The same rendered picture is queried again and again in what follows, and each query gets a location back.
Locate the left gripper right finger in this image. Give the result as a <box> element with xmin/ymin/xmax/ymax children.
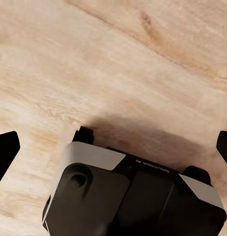
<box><xmin>216</xmin><ymin>130</ymin><xmax>227</xmax><ymax>163</ymax></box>

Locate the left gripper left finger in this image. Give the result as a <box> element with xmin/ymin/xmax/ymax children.
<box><xmin>0</xmin><ymin>131</ymin><xmax>20</xmax><ymax>181</ymax></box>

